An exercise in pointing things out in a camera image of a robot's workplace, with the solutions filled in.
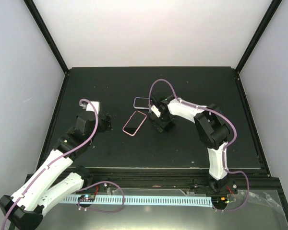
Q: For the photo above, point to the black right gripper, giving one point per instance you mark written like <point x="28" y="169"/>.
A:
<point x="162" y="124"/>

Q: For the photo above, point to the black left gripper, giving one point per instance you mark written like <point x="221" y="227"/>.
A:
<point x="103" y="127"/>

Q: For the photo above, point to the phone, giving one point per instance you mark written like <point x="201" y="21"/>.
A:
<point x="134" y="123"/>
<point x="141" y="103"/>

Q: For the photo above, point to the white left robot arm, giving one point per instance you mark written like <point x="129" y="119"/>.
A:
<point x="27" y="207"/>

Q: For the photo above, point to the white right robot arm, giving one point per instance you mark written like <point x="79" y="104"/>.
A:
<point x="212" y="128"/>

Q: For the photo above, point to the phone in lavender case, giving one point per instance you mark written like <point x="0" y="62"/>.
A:
<point x="141" y="103"/>

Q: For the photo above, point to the left base circuit board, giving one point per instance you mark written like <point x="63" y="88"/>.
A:
<point x="86" y="198"/>

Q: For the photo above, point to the base circuit board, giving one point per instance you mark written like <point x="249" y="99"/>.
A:
<point x="86" y="198"/>
<point x="224" y="199"/>

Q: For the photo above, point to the right base circuit board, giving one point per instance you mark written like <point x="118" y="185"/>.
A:
<point x="224" y="199"/>

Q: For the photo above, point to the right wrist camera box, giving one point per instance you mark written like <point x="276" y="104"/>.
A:
<point x="154" y="112"/>

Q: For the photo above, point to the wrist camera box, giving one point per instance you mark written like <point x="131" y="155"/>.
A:
<point x="93" y="106"/>
<point x="154" y="112"/>

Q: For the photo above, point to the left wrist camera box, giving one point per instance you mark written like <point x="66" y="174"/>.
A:
<point x="93" y="106"/>

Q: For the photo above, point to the white slotted cable duct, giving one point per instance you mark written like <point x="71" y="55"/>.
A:
<point x="142" y="200"/>

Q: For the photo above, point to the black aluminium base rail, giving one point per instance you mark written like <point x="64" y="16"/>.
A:
<point x="195" y="179"/>

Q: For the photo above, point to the left black frame post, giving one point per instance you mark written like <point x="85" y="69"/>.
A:
<point x="46" y="34"/>

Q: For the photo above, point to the black frame post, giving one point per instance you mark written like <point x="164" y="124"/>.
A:
<point x="271" y="10"/>
<point x="46" y="34"/>

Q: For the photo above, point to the right black frame post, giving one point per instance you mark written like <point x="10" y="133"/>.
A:
<point x="271" y="10"/>

